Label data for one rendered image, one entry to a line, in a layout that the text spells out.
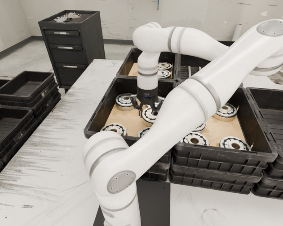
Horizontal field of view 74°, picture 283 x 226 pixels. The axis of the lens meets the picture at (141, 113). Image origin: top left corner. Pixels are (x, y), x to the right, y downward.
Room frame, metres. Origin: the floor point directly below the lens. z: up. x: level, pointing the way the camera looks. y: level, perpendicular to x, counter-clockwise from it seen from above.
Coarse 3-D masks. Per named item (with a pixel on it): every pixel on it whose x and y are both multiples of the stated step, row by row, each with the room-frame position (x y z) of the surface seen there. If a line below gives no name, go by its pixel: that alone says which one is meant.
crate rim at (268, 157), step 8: (240, 88) 0.72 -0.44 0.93; (248, 96) 0.65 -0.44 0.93; (256, 112) 0.54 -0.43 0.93; (256, 120) 0.50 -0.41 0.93; (264, 128) 0.45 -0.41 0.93; (264, 136) 0.42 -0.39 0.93; (176, 144) 0.39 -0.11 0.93; (184, 144) 0.38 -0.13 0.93; (192, 144) 0.38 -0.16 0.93; (272, 144) 0.38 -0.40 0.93; (200, 152) 0.37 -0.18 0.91; (208, 152) 0.37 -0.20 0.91; (216, 152) 0.36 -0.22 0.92; (224, 152) 0.36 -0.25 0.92; (232, 152) 0.35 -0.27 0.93; (240, 152) 0.35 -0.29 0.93; (248, 152) 0.35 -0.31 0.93; (256, 152) 0.35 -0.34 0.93; (264, 152) 0.35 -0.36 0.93; (272, 152) 0.35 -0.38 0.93; (256, 160) 0.34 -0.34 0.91; (264, 160) 0.34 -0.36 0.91; (272, 160) 0.34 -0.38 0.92
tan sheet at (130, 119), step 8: (112, 112) 0.67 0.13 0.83; (120, 112) 0.67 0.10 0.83; (128, 112) 0.67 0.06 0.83; (136, 112) 0.67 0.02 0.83; (112, 120) 0.61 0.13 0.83; (120, 120) 0.61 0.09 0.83; (128, 120) 0.61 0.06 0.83; (136, 120) 0.61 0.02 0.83; (128, 128) 0.56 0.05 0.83; (136, 128) 0.56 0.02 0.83; (136, 136) 0.51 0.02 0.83
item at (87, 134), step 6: (114, 78) 0.80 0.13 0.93; (120, 78) 0.81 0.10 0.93; (126, 78) 0.80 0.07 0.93; (132, 78) 0.80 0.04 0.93; (174, 84) 0.74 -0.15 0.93; (108, 90) 0.69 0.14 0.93; (102, 102) 0.60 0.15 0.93; (96, 108) 0.57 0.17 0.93; (96, 114) 0.53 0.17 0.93; (90, 120) 0.50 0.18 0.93; (90, 126) 0.47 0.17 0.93; (84, 132) 0.44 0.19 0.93; (90, 132) 0.44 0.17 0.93; (96, 132) 0.44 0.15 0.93; (126, 138) 0.41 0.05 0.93; (132, 138) 0.41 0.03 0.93; (138, 138) 0.41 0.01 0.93; (132, 144) 0.40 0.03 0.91
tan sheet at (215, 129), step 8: (208, 120) 0.61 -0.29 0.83; (216, 120) 0.61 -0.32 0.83; (232, 120) 0.61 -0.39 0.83; (208, 128) 0.56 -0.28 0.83; (216, 128) 0.56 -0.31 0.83; (224, 128) 0.56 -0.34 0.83; (232, 128) 0.56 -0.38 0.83; (240, 128) 0.56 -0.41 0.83; (208, 136) 0.51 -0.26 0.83; (216, 136) 0.51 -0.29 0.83; (224, 136) 0.51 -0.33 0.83; (232, 136) 0.51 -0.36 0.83; (240, 136) 0.51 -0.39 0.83; (216, 144) 0.47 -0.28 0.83
